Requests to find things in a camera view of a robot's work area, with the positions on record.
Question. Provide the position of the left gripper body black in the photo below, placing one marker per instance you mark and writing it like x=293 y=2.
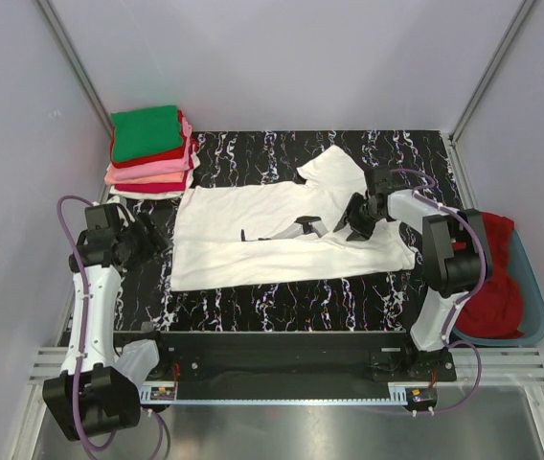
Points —
x=135 y=239

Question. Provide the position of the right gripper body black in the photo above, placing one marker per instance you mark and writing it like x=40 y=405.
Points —
x=364 y=220

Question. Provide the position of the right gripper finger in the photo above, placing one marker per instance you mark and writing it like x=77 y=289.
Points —
x=360 y=232
x=346 y=218

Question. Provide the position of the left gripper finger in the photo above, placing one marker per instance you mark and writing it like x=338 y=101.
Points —
x=155 y=235
x=151 y=249

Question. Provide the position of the white t shirt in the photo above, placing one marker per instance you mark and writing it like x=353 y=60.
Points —
x=228 y=237
x=194 y=163

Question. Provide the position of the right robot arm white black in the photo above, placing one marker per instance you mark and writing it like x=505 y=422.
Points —
x=455 y=255

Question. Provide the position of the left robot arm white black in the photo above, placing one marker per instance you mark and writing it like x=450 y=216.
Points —
x=97 y=390

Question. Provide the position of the white folded t shirt bottom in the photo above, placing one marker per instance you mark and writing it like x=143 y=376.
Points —
x=194 y=163

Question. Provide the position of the magenta folded t shirt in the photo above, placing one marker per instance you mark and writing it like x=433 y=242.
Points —
x=158 y=188

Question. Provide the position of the pink folded t shirt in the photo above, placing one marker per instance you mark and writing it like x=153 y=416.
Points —
x=161 y=166

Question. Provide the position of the salmon folded t shirt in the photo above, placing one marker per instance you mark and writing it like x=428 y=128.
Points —
x=173 y=177

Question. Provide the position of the red folded t shirt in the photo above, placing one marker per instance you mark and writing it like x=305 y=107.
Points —
x=176 y=148

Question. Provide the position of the green folded t shirt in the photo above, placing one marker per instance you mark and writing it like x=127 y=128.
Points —
x=146 y=131

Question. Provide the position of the red crumpled t shirt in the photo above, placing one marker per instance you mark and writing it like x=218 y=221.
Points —
x=496 y=311

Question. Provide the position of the blue plastic basket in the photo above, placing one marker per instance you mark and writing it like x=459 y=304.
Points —
x=532 y=324

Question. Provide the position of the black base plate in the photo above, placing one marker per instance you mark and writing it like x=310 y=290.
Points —
x=285 y=367

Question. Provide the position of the aluminium rail frame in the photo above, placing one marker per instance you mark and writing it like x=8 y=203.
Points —
x=489 y=367

